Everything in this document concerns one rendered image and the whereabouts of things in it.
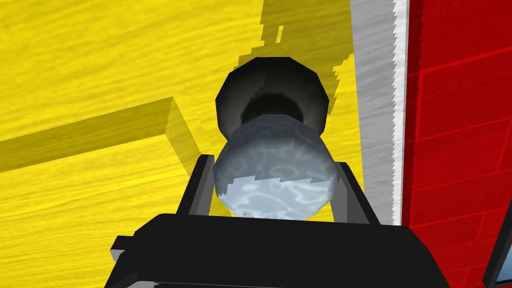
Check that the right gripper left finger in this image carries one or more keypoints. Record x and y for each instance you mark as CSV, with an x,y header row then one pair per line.
x,y
196,192

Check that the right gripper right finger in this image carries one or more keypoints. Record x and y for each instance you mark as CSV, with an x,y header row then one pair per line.
x,y
352,196

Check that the grey and black door knob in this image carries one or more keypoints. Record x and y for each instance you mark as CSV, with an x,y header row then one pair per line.
x,y
276,160

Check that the yellow wooden door leaf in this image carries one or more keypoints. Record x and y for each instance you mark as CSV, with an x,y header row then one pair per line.
x,y
100,120

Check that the black framed window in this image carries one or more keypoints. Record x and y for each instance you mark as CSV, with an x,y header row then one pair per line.
x,y
500,256

